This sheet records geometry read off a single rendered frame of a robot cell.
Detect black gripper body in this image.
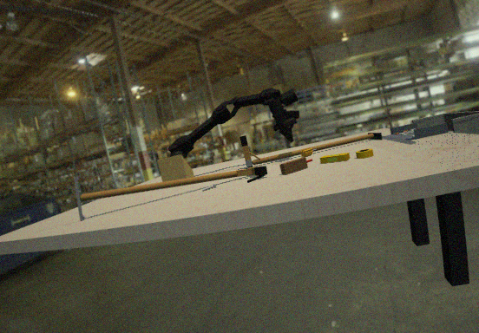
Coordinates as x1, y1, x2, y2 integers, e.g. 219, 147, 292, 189
272, 108, 297, 131

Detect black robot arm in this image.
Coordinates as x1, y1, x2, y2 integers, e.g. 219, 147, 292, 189
168, 88, 299, 159

